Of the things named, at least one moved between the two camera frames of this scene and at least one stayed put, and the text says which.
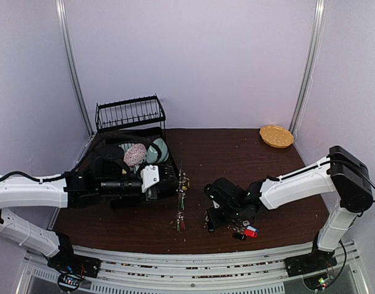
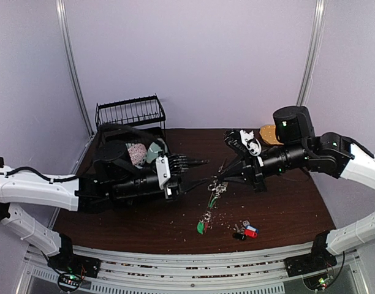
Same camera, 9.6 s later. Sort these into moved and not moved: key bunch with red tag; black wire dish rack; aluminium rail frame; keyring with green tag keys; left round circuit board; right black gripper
Moved: right black gripper; keyring with green tag keys
Not moved: left round circuit board; aluminium rail frame; key bunch with red tag; black wire dish rack
